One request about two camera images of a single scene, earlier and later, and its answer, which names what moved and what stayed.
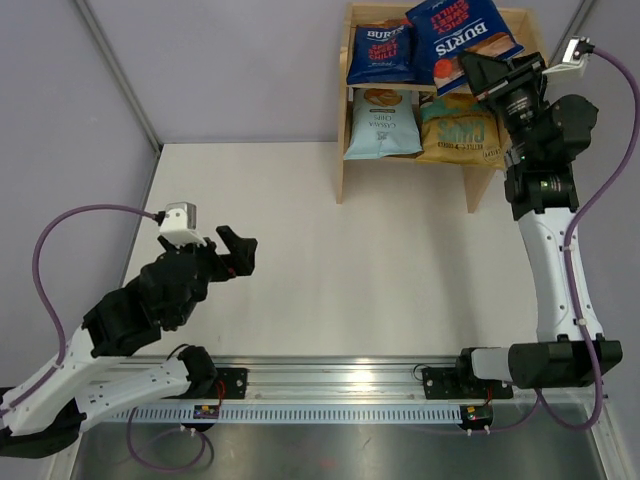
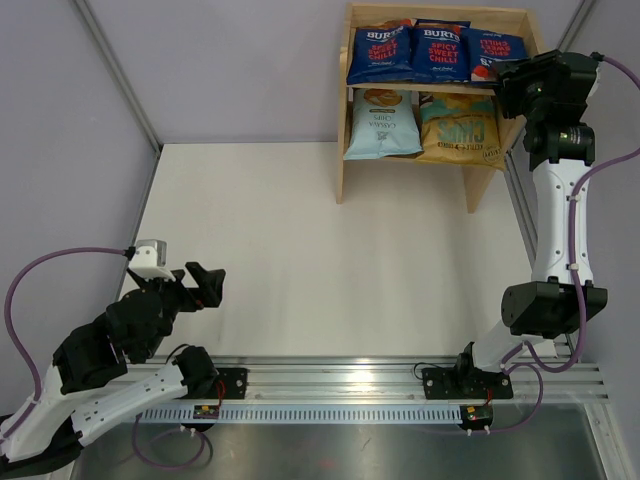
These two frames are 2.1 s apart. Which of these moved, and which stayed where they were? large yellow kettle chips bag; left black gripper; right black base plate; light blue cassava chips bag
Moved: left black gripper
Stayed: light blue cassava chips bag; right black base plate; large yellow kettle chips bag
